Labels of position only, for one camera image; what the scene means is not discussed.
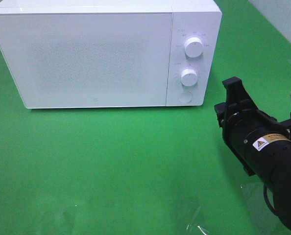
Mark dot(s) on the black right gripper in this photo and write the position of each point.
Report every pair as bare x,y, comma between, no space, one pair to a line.
259,141

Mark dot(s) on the round white door button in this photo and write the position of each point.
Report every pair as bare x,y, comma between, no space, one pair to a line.
185,97

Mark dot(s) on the white microwave door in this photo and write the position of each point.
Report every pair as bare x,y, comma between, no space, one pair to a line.
88,60

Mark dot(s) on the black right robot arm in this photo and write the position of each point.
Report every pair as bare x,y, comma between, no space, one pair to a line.
277,195

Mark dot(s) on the lower white microwave knob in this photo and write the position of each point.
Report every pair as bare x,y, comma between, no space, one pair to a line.
189,77

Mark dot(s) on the white microwave knob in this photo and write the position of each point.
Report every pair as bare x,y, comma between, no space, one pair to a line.
193,47
189,77

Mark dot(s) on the upper white microwave knob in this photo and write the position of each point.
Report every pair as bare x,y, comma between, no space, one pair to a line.
193,47

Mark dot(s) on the clear tape piece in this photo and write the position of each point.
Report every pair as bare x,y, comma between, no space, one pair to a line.
194,227

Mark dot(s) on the white microwave oven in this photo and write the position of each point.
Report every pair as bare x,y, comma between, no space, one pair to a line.
190,18

